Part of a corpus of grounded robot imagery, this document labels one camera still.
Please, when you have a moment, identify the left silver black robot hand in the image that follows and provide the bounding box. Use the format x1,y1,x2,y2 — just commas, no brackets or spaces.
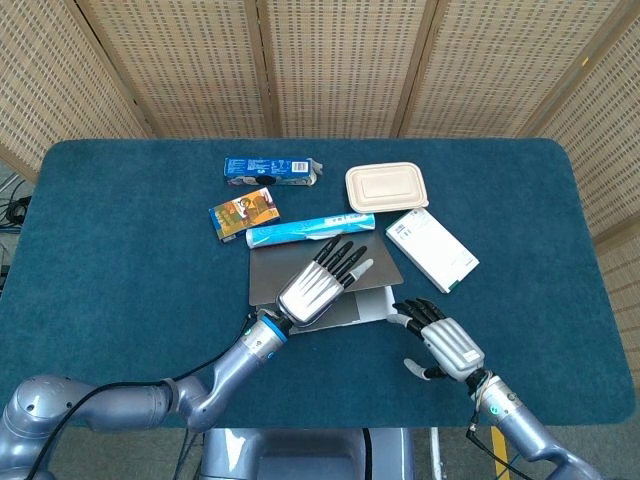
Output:
276,234,375,330

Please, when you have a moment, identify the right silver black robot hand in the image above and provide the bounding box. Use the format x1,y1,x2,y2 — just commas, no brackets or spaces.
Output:
387,298,487,382

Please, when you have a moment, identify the grey laptop computer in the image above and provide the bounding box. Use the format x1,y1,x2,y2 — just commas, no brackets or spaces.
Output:
248,233,405,336

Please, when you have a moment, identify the white green box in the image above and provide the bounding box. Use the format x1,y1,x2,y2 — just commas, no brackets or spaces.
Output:
384,207,481,295

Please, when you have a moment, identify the blue cling film roll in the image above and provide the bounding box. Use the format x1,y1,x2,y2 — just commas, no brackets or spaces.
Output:
244,213,377,252

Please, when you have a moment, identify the small orange blue carton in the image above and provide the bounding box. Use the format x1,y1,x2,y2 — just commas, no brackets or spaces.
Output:
208,186,282,245

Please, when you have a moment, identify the yellow floor tape strip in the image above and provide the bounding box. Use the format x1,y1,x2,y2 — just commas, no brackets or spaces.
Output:
491,426,512,480

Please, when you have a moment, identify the beige lidded food container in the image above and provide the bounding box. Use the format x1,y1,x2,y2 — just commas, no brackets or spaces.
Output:
344,160,431,215

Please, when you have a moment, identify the blue cookie box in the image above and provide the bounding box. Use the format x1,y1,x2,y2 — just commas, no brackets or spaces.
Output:
222,156,324,188

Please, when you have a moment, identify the blue-grey robot torso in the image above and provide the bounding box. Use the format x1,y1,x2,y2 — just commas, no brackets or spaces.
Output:
199,428,416,480

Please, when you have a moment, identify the teal table mat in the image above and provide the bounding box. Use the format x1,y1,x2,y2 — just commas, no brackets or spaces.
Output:
0,138,637,430

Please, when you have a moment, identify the woven folding screen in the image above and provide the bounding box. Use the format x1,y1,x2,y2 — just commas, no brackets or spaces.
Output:
0,0,640,361

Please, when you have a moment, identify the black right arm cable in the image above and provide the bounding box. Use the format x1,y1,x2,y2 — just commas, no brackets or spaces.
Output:
465,369,551,480

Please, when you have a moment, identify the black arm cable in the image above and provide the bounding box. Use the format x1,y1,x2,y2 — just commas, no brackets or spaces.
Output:
24,312,261,480
465,369,551,480

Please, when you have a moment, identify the blue floor cable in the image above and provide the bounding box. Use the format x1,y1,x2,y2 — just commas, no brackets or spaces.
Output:
177,428,204,479

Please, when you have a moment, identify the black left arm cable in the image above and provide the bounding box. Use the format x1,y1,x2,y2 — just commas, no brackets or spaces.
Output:
24,312,261,480

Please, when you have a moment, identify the black floor cable bundle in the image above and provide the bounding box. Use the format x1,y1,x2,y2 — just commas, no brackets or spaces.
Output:
0,179,32,236

